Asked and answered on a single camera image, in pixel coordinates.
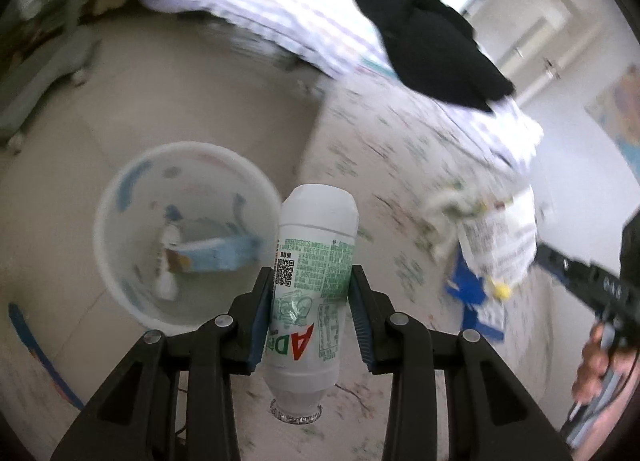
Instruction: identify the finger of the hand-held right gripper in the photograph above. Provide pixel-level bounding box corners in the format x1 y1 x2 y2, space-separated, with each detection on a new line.
534 243 626 313

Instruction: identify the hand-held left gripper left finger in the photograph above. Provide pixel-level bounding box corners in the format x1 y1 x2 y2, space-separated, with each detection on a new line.
50 266 274 461

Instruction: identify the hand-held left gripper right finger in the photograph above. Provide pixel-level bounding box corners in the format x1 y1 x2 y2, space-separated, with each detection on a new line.
348 265 574 461

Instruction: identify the white plastic bottle green label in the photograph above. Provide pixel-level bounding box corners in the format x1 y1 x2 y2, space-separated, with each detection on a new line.
262 184 360 425

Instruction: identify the white printed bag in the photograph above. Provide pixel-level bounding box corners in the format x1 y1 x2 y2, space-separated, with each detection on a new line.
422 182 539 288

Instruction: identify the white plastic bin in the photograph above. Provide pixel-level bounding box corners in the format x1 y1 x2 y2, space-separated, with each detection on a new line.
93 142 284 335

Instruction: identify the person's right hand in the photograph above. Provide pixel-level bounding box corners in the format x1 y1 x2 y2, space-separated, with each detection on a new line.
571 323 640 404

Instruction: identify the light blue carton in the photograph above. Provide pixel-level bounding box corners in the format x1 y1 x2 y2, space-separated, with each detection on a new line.
167 235 266 275

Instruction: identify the blue printed packet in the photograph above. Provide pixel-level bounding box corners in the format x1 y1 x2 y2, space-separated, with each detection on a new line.
444 256 507 343

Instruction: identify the floral bed sheet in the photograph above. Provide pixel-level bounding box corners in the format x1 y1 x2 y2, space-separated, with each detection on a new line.
240 63 626 461

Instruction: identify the white door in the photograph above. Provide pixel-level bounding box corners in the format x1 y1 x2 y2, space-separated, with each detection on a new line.
467 0 628 109

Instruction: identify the black garment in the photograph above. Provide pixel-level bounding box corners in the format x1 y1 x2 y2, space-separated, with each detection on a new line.
327 0 516 114

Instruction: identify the grey wheeled chair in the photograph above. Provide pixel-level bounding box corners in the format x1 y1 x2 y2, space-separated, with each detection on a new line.
0 0 102 152

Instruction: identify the wall poster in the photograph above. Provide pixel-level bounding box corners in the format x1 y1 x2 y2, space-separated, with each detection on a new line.
584 63 640 169

